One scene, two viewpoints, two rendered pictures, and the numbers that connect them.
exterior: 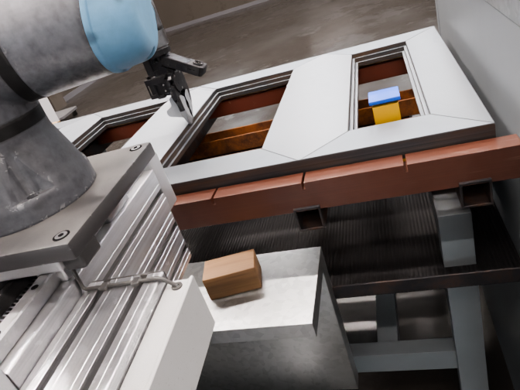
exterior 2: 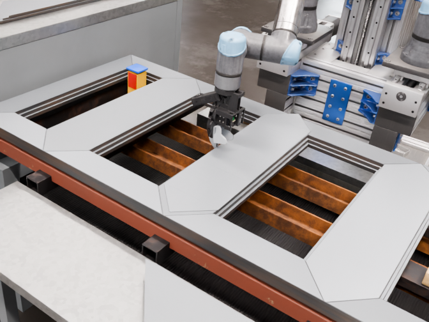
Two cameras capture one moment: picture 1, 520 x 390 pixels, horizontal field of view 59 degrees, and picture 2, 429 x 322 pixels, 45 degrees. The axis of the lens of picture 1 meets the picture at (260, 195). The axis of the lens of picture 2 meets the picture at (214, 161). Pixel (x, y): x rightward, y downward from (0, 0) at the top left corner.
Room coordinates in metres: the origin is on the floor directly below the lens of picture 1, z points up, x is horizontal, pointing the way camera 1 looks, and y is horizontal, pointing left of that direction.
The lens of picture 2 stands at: (2.62, 0.39, 1.68)
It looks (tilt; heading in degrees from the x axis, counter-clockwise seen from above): 32 degrees down; 191
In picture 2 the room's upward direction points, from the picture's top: 7 degrees clockwise
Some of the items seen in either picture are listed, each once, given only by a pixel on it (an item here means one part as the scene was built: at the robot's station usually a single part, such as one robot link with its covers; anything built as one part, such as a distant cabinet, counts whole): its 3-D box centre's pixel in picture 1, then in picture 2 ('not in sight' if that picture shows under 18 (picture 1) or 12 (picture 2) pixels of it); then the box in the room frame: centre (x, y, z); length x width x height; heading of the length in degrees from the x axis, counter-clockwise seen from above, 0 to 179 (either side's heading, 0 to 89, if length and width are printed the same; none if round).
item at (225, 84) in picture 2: (152, 42); (228, 80); (1.25, 0.13, 1.08); 0.08 x 0.08 x 0.05
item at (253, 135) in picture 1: (199, 147); not in sight; (1.46, 0.14, 0.70); 1.66 x 0.08 x 0.05; 70
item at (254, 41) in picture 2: not in sight; (244, 44); (1.15, 0.14, 1.16); 0.11 x 0.11 x 0.08; 1
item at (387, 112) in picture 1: (392, 143); (136, 94); (0.87, -0.30, 0.78); 0.05 x 0.05 x 0.19; 70
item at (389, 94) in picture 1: (384, 98); (136, 69); (0.87, -0.30, 0.88); 0.06 x 0.06 x 0.02; 70
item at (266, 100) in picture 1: (201, 108); (173, 226); (1.59, 0.09, 0.78); 1.56 x 0.09 x 0.06; 70
